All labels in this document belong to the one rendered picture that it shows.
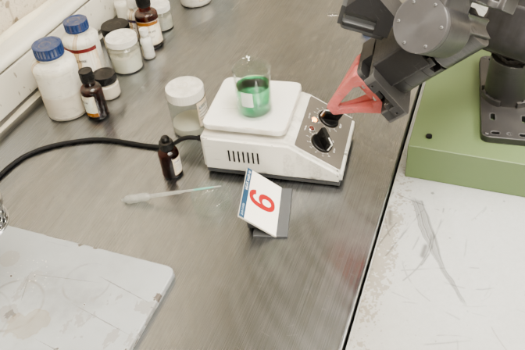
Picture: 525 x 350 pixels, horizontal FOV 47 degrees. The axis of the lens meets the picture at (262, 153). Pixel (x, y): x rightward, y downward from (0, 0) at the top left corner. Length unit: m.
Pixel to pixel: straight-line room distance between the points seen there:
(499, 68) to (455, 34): 0.27
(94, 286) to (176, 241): 0.12
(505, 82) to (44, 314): 0.66
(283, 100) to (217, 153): 0.12
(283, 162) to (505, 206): 0.30
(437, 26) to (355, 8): 0.11
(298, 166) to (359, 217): 0.11
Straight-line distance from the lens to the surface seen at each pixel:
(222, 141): 0.84
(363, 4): 0.67
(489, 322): 0.73
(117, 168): 0.94
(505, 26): 0.83
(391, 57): 0.68
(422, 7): 0.62
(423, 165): 0.86
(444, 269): 0.77
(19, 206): 0.93
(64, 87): 1.03
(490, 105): 0.91
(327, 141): 0.83
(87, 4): 1.24
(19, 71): 1.11
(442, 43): 0.61
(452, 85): 0.96
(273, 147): 0.82
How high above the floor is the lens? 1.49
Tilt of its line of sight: 40 degrees down
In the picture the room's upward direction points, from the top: 6 degrees counter-clockwise
